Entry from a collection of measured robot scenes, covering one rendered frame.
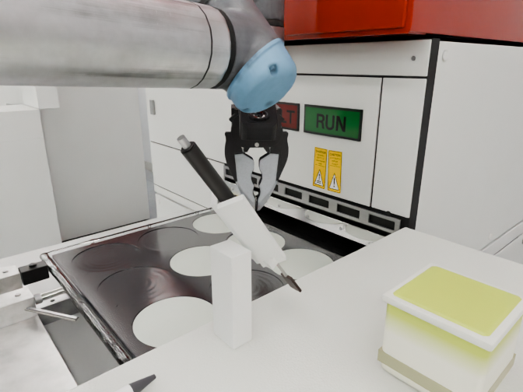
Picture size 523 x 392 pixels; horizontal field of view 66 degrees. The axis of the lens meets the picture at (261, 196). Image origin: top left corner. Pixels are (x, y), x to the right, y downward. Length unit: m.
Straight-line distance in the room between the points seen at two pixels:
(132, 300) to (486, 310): 0.41
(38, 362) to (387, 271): 0.40
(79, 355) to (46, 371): 0.11
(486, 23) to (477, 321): 0.52
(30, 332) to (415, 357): 0.44
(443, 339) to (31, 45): 0.32
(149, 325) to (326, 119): 0.41
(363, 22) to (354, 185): 0.24
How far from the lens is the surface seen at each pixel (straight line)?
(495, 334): 0.30
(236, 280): 0.32
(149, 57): 0.33
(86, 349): 0.63
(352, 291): 0.44
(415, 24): 0.55
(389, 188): 0.62
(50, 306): 0.69
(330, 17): 0.61
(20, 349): 0.56
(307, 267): 0.61
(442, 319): 0.30
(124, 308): 0.54
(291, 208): 0.75
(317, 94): 0.68
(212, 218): 0.79
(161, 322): 0.51
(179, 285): 0.57
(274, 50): 0.40
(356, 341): 0.37
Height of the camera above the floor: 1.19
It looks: 18 degrees down
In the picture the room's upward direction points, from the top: straight up
